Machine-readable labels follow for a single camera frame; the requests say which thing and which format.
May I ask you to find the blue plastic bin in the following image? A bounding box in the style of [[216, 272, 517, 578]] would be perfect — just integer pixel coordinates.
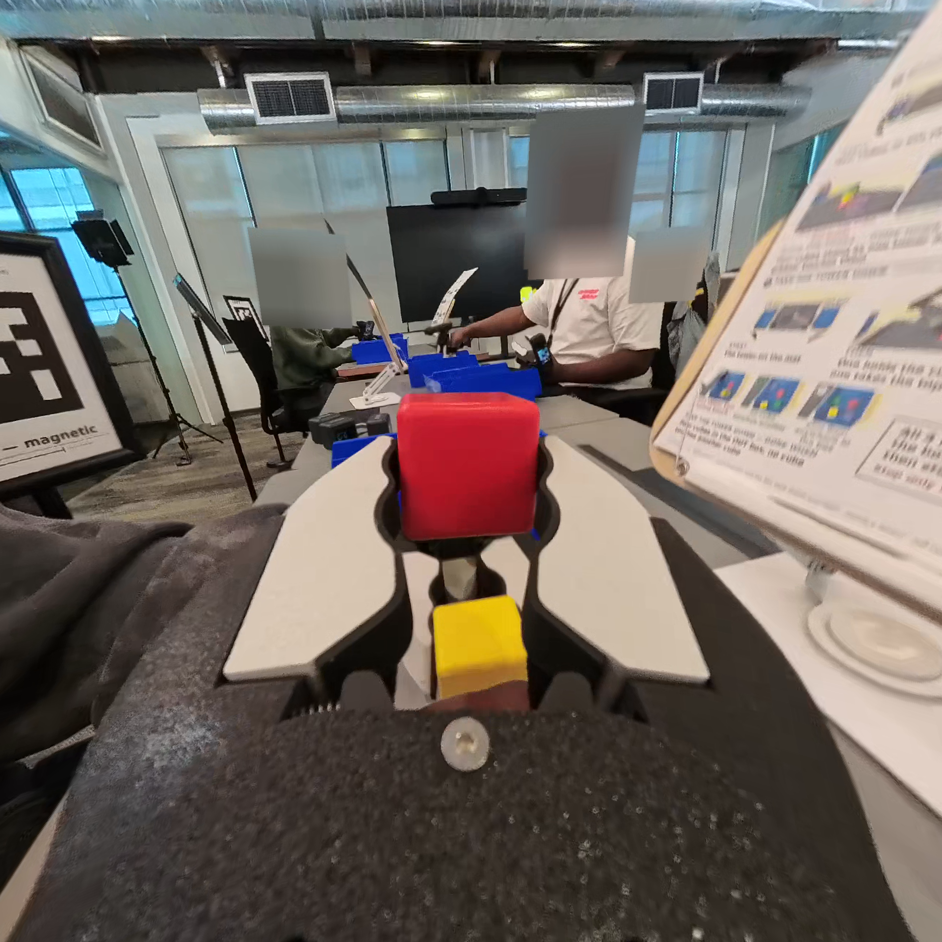
[[407, 352, 481, 388], [352, 333, 410, 366], [423, 364, 544, 403], [331, 430, 551, 543]]

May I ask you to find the printed instruction sheet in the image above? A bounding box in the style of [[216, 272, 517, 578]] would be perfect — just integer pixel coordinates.
[[654, 0, 942, 584]]

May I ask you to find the person's left forearm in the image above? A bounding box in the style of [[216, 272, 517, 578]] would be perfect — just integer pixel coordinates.
[[0, 504, 288, 768]]

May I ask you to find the yellow cube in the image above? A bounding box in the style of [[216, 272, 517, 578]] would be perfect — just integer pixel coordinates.
[[432, 595, 530, 700]]

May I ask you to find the black tripod stand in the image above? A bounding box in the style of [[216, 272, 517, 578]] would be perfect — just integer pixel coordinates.
[[173, 274, 260, 503]]

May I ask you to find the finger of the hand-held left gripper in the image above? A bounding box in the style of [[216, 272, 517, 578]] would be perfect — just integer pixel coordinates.
[[402, 548, 447, 650], [480, 539, 532, 610]]

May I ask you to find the black video bar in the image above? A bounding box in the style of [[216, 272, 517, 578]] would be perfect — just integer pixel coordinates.
[[430, 187, 528, 208]]

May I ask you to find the white air vent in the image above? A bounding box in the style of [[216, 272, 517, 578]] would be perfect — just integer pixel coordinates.
[[243, 71, 337, 124], [643, 71, 705, 116]]

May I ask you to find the black display screen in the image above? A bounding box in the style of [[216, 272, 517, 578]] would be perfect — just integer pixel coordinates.
[[386, 202, 532, 326]]

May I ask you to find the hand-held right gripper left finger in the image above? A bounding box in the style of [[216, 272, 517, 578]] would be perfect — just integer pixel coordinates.
[[222, 436, 411, 707]]

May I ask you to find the red cube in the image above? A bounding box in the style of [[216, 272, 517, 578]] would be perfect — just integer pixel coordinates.
[[396, 392, 543, 544]]

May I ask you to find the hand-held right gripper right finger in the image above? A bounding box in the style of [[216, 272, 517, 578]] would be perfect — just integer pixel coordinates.
[[524, 436, 712, 711]]

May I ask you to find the black studio light stand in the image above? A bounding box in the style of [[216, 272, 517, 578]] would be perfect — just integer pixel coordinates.
[[71, 212, 223, 466]]

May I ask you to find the silver air duct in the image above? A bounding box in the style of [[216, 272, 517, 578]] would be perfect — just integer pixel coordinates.
[[197, 83, 812, 138]]

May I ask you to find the black office chair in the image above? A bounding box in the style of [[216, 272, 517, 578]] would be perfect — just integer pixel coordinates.
[[223, 316, 312, 470]]

